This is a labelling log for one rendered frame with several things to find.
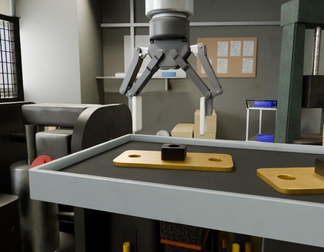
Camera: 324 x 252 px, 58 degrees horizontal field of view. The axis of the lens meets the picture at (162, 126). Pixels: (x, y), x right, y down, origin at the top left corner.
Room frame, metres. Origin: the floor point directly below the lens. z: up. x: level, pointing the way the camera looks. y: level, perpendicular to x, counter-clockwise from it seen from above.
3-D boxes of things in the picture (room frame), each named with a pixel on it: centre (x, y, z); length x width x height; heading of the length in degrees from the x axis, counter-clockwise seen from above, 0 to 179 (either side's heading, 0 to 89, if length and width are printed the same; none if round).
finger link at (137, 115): (0.59, 0.05, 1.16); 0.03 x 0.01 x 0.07; 160
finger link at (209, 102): (0.54, -0.10, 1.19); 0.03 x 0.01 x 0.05; 70
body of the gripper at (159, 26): (0.56, -0.01, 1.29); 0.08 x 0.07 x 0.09; 70
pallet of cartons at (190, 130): (5.34, -0.60, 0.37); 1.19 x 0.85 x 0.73; 176
